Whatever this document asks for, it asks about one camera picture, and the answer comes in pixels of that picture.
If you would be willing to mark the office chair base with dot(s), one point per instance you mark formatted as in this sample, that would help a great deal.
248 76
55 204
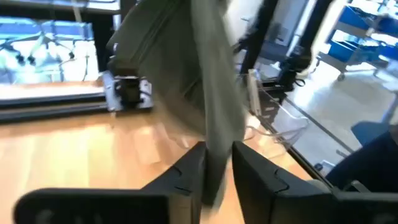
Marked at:
31 58

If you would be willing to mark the blue chair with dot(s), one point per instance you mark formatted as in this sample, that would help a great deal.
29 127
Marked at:
370 132

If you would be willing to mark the person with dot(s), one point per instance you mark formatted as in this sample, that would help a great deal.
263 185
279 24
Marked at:
367 165

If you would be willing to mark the blue storage cart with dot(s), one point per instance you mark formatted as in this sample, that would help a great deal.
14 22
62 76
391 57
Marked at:
345 46

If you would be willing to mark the clear plastic bin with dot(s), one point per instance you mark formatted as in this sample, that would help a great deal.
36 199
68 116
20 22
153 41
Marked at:
255 93

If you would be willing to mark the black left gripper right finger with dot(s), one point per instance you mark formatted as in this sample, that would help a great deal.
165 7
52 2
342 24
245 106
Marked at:
264 186

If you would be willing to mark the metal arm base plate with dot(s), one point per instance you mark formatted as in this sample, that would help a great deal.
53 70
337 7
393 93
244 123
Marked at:
109 93

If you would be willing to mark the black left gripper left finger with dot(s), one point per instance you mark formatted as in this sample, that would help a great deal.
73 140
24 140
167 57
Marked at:
186 180

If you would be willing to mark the green baseball cap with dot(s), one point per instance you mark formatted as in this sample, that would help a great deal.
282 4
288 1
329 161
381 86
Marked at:
186 77

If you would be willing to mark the black rig frame post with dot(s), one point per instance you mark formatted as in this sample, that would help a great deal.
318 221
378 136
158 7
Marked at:
259 31
311 25

